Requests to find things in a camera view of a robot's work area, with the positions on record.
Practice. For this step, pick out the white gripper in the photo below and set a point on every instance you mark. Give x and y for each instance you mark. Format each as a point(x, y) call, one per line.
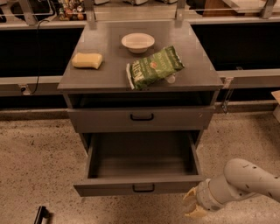
point(204, 195)

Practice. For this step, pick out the grey drawer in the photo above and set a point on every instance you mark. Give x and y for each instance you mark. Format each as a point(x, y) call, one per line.
point(127, 163)
point(98, 120)

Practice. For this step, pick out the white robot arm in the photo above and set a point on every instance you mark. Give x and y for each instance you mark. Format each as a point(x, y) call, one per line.
point(240, 180)

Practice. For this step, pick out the grey top drawer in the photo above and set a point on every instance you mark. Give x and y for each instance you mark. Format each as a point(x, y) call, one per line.
point(98, 120)

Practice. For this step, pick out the grey drawer cabinet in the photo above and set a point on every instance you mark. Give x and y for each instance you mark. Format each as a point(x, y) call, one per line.
point(197, 85)

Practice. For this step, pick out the green chip bag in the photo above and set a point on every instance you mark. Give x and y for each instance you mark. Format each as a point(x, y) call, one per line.
point(145, 71)

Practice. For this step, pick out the black object on floor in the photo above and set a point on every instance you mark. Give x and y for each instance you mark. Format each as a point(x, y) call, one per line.
point(42, 213)

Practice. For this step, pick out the white ceramic bowl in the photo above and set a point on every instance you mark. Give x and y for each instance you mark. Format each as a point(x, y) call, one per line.
point(138, 42)

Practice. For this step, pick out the yellow sponge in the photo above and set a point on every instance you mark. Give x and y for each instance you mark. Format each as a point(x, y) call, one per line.
point(87, 60)

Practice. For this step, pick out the colourful items on shelf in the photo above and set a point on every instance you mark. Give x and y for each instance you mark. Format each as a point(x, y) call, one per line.
point(71, 10)

